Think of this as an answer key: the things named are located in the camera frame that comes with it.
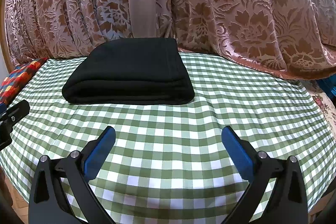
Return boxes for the black pants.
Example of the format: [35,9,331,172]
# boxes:
[62,38,195,105]

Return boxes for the green checkered bed sheet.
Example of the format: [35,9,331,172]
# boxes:
[1,53,335,223]

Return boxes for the floral quilt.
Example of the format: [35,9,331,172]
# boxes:
[301,80,336,137]

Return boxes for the blue object behind bed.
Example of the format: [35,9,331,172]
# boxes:
[317,75,336,102]

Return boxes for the brown floral curtain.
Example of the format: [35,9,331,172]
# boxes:
[1,0,335,80]

